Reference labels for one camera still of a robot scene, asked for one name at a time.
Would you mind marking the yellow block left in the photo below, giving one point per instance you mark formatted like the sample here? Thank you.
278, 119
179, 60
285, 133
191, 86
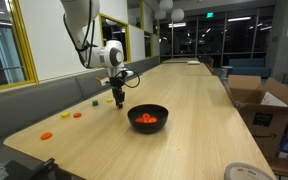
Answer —
65, 115

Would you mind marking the black bowl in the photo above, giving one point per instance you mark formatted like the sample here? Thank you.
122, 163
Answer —
157, 111

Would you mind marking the blue sofa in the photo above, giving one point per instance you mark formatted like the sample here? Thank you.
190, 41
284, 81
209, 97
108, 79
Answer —
250, 67

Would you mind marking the orange disc beside yellow block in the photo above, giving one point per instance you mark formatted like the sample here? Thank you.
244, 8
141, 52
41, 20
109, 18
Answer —
77, 115

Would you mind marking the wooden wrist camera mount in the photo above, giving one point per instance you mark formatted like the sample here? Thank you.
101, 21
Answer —
103, 80

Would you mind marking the yellow block far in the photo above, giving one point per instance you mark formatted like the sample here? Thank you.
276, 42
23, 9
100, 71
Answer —
109, 100

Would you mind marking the green cube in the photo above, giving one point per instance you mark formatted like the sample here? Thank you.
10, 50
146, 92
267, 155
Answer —
95, 103

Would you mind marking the grey round can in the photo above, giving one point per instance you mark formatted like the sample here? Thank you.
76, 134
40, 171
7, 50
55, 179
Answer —
243, 171

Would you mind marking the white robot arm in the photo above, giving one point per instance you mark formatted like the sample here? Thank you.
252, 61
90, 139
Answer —
79, 20

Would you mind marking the white plate on far table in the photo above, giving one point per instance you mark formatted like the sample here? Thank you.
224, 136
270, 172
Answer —
193, 62

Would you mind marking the open cardboard box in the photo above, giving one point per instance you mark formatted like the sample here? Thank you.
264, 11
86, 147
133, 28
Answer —
264, 109

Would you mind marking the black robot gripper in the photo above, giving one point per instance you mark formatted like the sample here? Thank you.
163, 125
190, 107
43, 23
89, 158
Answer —
118, 93

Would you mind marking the grey bench seat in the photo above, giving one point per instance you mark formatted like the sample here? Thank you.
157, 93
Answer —
26, 106

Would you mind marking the yellow block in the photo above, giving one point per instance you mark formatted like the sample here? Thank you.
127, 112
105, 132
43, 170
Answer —
65, 115
109, 100

